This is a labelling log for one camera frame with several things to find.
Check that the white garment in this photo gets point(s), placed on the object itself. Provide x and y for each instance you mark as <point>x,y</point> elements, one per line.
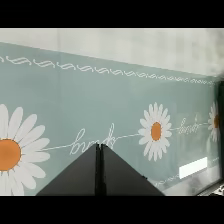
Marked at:
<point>133,46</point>

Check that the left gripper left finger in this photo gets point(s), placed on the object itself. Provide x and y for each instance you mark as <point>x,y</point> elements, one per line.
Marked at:
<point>78,178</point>

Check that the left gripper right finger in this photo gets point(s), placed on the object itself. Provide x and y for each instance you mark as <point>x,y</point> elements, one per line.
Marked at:
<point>123,176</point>

